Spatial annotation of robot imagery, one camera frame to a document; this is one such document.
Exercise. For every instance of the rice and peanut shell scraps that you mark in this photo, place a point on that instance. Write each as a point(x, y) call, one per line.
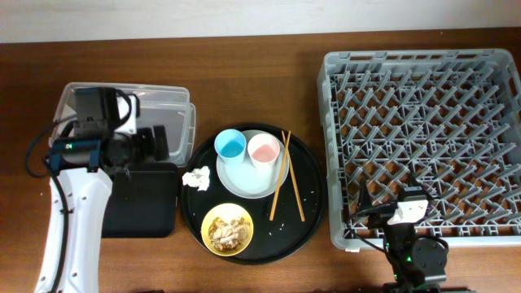
point(229, 235)

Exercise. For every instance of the blue cup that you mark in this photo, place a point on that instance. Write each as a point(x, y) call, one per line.
point(230, 145)

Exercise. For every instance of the yellow bowl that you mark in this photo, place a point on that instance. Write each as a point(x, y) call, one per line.
point(227, 212)

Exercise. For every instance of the grey dishwasher rack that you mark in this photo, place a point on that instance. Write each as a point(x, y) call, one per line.
point(448, 118)

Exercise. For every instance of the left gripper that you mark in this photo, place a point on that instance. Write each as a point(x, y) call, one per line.
point(146, 150)

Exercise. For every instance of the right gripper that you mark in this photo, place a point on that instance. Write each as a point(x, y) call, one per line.
point(381, 213)

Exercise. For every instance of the white napkin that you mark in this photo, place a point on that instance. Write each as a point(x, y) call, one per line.
point(198, 178)

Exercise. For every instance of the clear plastic bin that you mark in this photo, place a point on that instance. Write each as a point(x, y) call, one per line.
point(169, 106)

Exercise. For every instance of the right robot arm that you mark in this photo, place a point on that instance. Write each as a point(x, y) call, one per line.
point(417, 262)

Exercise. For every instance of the round black serving tray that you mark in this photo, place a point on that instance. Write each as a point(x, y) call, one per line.
point(272, 240)

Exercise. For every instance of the black rectangular tray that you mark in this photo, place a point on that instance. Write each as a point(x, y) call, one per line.
point(143, 202)

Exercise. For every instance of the pink cup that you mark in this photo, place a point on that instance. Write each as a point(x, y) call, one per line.
point(263, 150)

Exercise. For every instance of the pale grey plate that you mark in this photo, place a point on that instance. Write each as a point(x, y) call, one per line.
point(246, 181)

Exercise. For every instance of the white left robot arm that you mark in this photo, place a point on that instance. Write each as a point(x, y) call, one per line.
point(97, 144)

